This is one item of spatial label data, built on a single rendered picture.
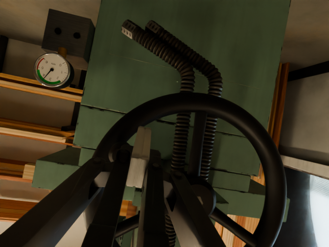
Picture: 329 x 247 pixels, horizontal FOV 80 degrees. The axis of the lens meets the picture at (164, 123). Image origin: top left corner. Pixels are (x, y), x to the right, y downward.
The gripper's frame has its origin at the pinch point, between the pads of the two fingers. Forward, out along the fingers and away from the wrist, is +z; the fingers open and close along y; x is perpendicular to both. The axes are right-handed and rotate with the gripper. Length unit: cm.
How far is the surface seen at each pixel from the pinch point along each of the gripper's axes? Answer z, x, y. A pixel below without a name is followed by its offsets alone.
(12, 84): 201, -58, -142
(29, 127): 187, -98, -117
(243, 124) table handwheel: 7.7, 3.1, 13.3
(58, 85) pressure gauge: 19.1, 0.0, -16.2
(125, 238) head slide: 34, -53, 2
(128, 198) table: 18.3, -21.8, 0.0
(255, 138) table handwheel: 7.3, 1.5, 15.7
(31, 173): 31, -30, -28
